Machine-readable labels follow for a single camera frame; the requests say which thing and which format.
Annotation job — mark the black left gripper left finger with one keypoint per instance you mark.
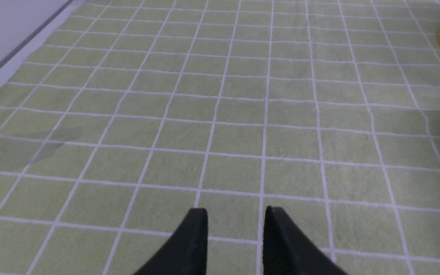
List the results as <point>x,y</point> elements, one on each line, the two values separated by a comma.
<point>185,252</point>

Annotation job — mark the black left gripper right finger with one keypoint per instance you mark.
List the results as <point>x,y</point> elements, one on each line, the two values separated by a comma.
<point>286,250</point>

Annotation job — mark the green checkered tablecloth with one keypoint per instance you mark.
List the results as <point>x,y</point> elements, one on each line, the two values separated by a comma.
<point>132,112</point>

